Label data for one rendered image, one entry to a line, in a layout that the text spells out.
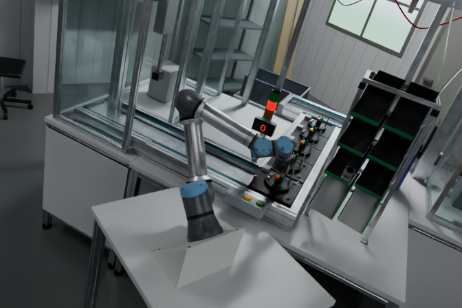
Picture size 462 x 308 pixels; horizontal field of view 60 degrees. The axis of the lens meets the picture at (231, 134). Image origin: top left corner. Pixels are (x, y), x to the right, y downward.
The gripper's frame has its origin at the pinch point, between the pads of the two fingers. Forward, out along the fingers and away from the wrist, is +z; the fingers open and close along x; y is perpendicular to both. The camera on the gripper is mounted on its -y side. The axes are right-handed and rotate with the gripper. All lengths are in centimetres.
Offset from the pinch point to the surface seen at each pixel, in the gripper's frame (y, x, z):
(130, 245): 71, -38, -33
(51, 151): 48, -132, 16
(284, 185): 8.4, 4.1, 6.7
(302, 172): -9.3, 8.4, 25.8
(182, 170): 26, -47, 1
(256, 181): 13.3, -9.6, 4.9
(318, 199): 8.6, 22.8, 0.9
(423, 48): -121, 44, 27
